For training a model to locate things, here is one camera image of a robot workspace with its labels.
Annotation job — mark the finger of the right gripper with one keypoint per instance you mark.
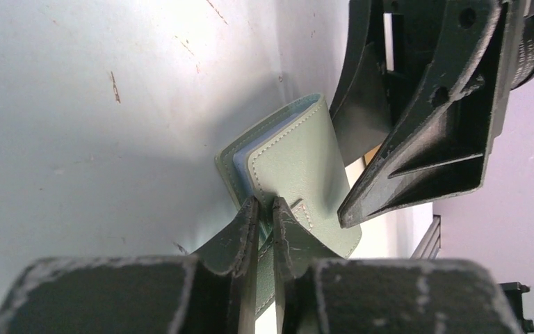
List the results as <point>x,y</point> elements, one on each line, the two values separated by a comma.
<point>359,110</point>
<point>449,69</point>

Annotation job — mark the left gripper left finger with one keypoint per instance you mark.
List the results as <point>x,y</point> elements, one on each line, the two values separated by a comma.
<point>212,290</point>

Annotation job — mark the orange plastic tray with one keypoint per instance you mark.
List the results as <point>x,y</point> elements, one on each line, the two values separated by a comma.
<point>368,157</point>

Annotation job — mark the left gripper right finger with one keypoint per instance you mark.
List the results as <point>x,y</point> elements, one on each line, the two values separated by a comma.
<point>316,291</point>

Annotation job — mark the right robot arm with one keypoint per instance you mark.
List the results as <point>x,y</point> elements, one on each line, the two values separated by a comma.
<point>425,85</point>

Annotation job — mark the aluminium frame rail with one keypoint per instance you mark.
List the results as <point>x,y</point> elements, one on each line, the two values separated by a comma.
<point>430,245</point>

